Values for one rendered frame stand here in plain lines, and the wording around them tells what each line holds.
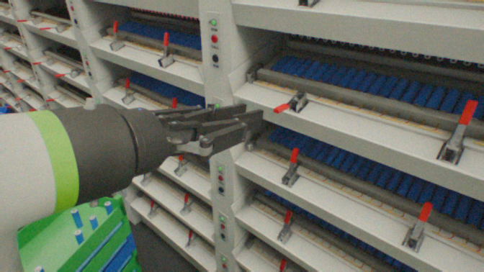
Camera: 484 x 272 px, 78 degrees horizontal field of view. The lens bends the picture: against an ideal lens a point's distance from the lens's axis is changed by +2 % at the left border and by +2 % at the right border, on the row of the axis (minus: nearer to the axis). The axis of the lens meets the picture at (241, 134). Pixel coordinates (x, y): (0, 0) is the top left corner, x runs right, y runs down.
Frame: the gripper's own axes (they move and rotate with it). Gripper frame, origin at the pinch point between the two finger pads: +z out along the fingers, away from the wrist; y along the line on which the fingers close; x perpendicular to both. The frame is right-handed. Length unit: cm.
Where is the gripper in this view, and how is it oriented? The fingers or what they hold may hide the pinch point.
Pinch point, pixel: (239, 118)
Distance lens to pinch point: 46.9
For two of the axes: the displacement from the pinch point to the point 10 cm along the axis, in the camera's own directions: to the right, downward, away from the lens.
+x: 1.4, -9.3, -3.5
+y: 7.6, 3.3, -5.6
